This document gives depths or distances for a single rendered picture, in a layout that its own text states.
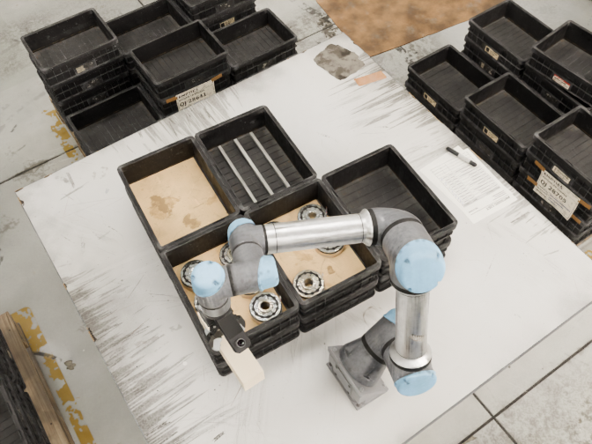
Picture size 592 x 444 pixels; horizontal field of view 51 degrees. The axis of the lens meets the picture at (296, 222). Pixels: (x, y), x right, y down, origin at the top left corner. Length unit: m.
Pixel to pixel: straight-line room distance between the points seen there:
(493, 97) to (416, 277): 1.93
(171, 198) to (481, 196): 1.16
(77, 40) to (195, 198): 1.51
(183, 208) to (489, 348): 1.15
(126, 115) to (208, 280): 2.10
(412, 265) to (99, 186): 1.47
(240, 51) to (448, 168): 1.43
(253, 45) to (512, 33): 1.39
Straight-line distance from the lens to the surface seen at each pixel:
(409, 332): 1.65
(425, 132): 2.63
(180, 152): 2.33
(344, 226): 1.54
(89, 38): 3.52
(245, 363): 1.65
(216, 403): 2.05
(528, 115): 3.25
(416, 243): 1.47
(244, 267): 1.40
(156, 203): 2.28
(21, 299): 3.25
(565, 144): 3.04
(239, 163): 2.33
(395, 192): 2.26
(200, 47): 3.32
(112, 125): 3.35
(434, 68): 3.54
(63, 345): 3.06
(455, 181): 2.49
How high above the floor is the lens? 2.64
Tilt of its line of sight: 57 degrees down
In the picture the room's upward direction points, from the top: 2 degrees counter-clockwise
